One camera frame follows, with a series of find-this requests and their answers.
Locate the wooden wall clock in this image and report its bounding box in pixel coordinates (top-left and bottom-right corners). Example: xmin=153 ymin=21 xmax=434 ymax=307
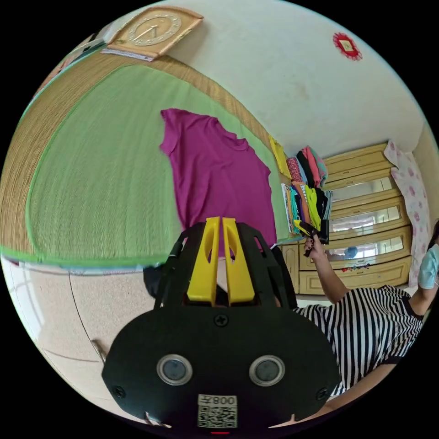
xmin=105 ymin=5 xmax=205 ymax=63

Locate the person's right hand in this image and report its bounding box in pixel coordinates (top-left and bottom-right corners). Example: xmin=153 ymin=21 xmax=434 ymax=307
xmin=303 ymin=238 xmax=326 ymax=261

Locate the wooden cupboard with glass doors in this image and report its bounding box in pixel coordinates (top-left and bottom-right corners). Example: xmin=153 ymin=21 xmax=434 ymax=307
xmin=277 ymin=142 xmax=423 ymax=296

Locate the person's body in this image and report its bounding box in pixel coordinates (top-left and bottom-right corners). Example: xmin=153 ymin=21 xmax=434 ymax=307
xmin=292 ymin=219 xmax=439 ymax=400

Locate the person's right forearm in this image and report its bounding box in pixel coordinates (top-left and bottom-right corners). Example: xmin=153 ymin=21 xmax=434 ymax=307
xmin=311 ymin=252 xmax=351 ymax=305

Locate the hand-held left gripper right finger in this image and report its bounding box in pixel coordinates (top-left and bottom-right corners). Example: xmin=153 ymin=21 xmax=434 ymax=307
xmin=222 ymin=216 xmax=256 ymax=306

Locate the white floral curtain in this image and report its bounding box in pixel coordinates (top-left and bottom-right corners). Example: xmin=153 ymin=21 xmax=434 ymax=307
xmin=383 ymin=139 xmax=432 ymax=289

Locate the bed with green woven mat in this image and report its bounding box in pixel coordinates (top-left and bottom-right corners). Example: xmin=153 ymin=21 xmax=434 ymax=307
xmin=0 ymin=51 xmax=300 ymax=269

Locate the red round wall ornament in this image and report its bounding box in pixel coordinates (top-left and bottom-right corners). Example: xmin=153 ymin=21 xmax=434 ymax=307
xmin=332 ymin=31 xmax=364 ymax=62

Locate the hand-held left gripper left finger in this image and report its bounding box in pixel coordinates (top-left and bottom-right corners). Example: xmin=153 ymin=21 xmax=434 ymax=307
xmin=186 ymin=216 xmax=221 ymax=305

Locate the pile of clothes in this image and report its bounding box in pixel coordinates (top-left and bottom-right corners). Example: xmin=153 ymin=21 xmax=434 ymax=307
xmin=268 ymin=135 xmax=334 ymax=236

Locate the magenta t-shirt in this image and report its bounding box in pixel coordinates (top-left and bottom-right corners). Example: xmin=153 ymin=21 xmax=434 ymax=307
xmin=159 ymin=108 xmax=278 ymax=258

